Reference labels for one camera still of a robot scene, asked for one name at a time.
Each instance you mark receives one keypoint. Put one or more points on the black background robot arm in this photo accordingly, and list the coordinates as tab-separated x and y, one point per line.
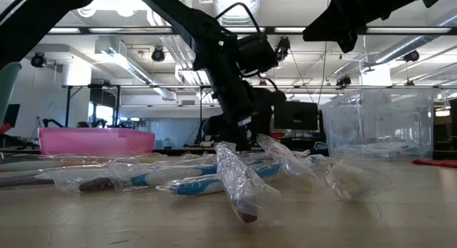
53	122
210	130

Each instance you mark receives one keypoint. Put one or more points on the dark blue rounded object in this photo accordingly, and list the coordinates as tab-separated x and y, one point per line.
320	148

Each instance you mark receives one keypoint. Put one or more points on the green plastic bin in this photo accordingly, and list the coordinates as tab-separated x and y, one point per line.
7	90

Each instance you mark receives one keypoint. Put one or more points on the black metal rig frame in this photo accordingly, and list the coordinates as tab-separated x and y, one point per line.
201	108
68	105

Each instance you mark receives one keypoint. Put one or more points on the red object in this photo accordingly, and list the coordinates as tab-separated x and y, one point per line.
4	128

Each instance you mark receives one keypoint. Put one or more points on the red box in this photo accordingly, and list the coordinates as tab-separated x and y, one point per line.
276	135

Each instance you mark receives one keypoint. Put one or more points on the black ceiling spotlight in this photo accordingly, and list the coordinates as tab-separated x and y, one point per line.
343	81
284	48
158	55
411	56
38	59

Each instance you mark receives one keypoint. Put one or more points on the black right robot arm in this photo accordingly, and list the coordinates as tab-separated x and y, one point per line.
357	12

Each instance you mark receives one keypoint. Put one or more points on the black cabinet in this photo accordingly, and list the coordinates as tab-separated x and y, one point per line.
300	142

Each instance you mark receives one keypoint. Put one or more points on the black computer monitor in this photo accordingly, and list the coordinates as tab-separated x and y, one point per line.
300	115
12	114

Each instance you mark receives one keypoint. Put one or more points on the clear deep plastic bin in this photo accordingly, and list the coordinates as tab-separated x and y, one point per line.
378	126

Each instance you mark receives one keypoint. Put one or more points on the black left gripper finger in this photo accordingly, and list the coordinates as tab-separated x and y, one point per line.
262	123
239	133

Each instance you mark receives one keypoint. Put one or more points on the red flat plastic lid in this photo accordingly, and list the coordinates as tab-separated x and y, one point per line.
435	163

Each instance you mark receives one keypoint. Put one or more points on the pink plastic bin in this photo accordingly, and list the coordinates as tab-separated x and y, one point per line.
96	142

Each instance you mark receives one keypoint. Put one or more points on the white toothbrush at edge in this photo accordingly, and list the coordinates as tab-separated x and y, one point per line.
21	183

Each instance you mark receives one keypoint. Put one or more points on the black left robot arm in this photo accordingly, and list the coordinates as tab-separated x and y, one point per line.
35	19

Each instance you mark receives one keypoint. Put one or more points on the person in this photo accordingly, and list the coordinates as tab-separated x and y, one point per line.
83	124

